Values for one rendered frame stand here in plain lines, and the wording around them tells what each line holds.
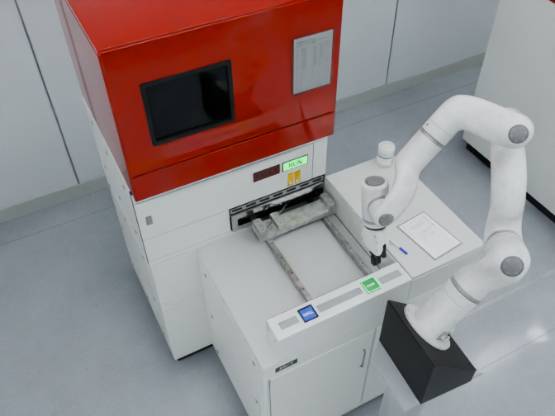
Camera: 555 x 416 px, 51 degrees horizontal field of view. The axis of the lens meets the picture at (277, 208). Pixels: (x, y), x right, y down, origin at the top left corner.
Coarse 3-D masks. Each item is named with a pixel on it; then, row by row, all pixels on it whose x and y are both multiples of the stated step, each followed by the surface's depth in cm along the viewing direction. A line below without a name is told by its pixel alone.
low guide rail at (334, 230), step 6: (324, 222) 249; (330, 222) 246; (330, 228) 245; (336, 228) 244; (336, 234) 241; (342, 240) 239; (342, 246) 240; (348, 246) 237; (348, 252) 237; (354, 252) 234; (354, 258) 233; (360, 258) 232; (360, 264) 230; (366, 270) 228
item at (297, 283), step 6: (270, 240) 239; (270, 246) 238; (276, 246) 237; (276, 252) 235; (282, 258) 232; (282, 264) 231; (288, 264) 230; (288, 270) 228; (288, 276) 229; (294, 276) 226; (294, 282) 226; (300, 282) 224; (300, 288) 222; (306, 294) 220; (306, 300) 219
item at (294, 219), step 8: (296, 208) 248; (304, 208) 248; (312, 208) 248; (320, 208) 248; (288, 216) 245; (296, 216) 245; (304, 216) 245; (312, 216) 244; (320, 216) 246; (264, 224) 242; (272, 224) 242; (288, 224) 242; (296, 224) 242; (304, 224) 244; (256, 232) 239; (272, 232) 238; (280, 232) 240; (264, 240) 239
